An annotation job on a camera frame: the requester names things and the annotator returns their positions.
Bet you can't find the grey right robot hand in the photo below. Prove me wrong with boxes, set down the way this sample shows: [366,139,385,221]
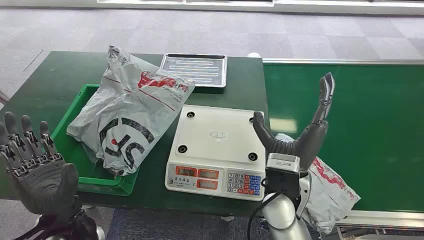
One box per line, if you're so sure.
[252,72,336,173]

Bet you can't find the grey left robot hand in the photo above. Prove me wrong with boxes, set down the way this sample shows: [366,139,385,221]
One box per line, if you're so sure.
[0,111,79,216]

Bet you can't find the small grey package red print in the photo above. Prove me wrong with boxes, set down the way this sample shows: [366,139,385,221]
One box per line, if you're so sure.
[274,133,361,236]

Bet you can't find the large grey package black logo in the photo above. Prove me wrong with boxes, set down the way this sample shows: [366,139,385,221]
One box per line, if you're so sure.
[66,45,196,177]

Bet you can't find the green plastic bin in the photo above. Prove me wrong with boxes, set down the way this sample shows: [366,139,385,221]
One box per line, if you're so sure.
[51,83,140,197]

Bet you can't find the white electronic scale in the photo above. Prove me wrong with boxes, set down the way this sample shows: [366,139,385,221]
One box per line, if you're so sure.
[164,104,267,202]

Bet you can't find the silver metal tray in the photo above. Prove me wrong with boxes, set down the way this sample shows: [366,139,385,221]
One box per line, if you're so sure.
[159,53,228,89]

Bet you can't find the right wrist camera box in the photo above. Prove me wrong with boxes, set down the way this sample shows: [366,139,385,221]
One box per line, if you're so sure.
[264,152,302,200]

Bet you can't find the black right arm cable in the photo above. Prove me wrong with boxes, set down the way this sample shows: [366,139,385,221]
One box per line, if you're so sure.
[246,191,283,240]

